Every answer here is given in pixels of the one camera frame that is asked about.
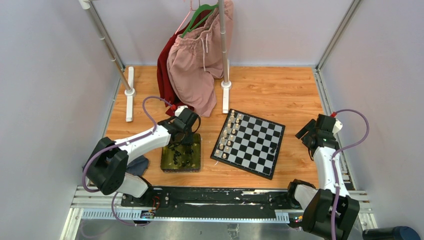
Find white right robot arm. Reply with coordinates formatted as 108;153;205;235
285;114;360;240

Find gold metal tin tray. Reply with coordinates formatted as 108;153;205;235
160;133;202;173

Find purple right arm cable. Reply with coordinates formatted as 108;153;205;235
329;108;371;240

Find white clothes rack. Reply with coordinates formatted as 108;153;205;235
79;0;232;122

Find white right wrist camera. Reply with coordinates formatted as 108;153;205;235
332;118;343;135

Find grey blue cloth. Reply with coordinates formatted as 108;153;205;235
126;155;149;177

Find green clothes hanger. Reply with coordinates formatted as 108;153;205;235
180;3;219;38

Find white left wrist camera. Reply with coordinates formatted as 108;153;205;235
174;105;189;117

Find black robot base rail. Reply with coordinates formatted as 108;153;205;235
71;185;369;229

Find black chess pieces pile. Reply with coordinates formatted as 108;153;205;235
166;146;196;167

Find dark red garment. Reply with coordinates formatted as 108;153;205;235
157;11;209;111

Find black and white chessboard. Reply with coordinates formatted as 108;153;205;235
210;109;286;180

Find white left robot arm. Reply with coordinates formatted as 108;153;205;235
82;106;201;207

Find dark blue cylinder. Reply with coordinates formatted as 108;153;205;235
362;226;422;240

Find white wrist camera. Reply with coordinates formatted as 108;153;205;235
332;118;343;135
174;105;189;117

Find pink shorts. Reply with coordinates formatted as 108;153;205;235
167;9;224;117

